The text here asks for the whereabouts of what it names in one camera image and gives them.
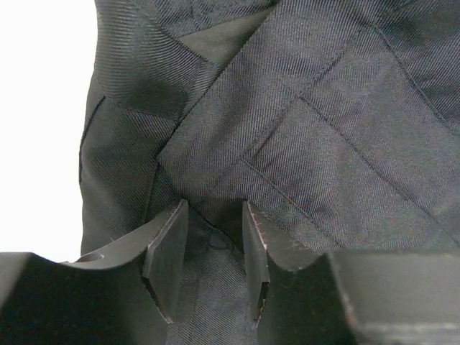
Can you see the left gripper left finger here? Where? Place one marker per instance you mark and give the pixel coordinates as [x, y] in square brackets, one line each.
[123, 293]

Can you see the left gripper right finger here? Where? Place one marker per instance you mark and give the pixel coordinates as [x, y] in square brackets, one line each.
[347, 296]

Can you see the black pleated skirt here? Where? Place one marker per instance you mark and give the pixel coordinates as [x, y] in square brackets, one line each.
[338, 119]

